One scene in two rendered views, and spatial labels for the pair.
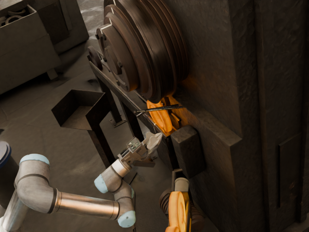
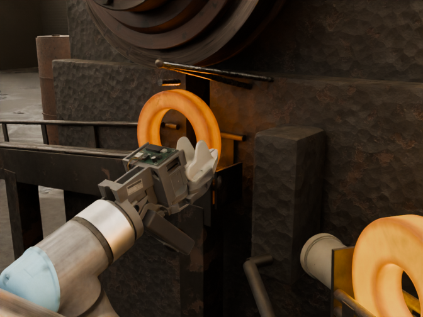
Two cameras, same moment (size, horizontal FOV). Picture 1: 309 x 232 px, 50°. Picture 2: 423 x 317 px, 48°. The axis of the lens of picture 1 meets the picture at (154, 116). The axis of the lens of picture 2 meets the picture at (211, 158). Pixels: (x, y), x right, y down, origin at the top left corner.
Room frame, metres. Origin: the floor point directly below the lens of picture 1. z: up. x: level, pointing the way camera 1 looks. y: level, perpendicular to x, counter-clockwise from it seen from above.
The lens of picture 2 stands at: (0.49, 0.41, 0.95)
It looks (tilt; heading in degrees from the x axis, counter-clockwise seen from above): 16 degrees down; 326
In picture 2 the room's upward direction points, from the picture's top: straight up
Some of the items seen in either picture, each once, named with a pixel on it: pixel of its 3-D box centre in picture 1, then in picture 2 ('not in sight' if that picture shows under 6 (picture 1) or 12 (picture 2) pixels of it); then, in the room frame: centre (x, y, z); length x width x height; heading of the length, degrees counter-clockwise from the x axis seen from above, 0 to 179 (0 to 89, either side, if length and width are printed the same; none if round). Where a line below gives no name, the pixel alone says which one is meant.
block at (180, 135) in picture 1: (189, 152); (288, 201); (1.01, -0.10, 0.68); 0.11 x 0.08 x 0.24; 107
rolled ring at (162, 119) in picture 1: (159, 115); (177, 139); (1.24, -0.02, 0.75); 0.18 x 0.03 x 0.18; 18
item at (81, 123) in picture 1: (99, 144); not in sight; (1.63, 0.40, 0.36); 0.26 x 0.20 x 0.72; 52
